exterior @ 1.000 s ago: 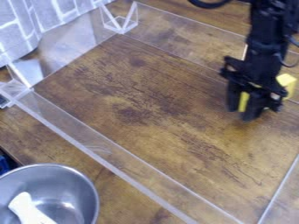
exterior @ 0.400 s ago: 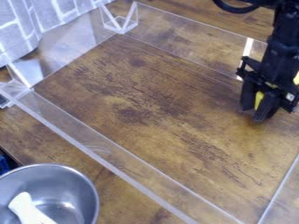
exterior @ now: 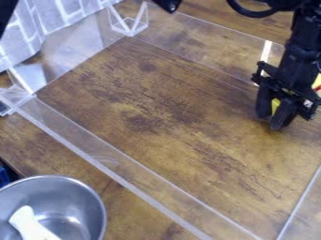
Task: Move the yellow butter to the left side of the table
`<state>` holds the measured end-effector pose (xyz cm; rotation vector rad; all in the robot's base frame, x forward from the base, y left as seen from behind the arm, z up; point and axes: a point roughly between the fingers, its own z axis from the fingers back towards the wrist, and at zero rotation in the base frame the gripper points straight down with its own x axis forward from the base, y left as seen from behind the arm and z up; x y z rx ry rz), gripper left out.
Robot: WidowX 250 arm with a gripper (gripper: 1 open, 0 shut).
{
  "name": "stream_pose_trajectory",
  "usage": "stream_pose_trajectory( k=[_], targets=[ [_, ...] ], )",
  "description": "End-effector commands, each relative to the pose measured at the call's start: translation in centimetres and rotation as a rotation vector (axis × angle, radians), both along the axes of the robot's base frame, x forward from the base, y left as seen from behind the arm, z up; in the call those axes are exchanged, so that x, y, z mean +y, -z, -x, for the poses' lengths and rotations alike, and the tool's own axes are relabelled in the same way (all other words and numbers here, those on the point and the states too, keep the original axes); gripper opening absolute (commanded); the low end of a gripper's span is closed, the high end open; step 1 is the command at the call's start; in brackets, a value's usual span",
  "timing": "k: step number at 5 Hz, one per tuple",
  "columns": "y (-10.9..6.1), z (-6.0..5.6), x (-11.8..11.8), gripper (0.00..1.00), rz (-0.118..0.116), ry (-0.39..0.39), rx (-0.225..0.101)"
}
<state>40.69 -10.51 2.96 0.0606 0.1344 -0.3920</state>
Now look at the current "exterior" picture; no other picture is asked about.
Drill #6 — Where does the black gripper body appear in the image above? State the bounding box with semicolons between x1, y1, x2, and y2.
251;43;321;120

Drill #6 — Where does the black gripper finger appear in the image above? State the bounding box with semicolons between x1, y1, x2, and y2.
256;86;275;119
271;97;300;130

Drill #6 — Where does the yellow butter box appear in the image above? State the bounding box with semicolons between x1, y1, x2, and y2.
272;73;321;116

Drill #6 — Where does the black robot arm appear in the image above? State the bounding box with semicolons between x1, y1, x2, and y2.
0;0;321;130

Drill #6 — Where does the grey brick pattern cloth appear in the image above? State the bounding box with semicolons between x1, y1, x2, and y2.
0;0;124;72

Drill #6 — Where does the steel bowl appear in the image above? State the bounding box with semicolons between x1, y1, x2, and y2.
0;175;107;240

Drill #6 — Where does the blue object at edge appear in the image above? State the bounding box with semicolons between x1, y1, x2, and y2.
0;166;11;188

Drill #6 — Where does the clear acrylic enclosure wall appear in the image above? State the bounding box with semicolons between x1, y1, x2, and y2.
0;0;321;240

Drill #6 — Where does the black cable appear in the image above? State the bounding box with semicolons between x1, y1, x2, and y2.
225;0;287;19

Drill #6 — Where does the white handle in bowl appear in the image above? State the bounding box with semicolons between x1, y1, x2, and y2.
10;205;62;240

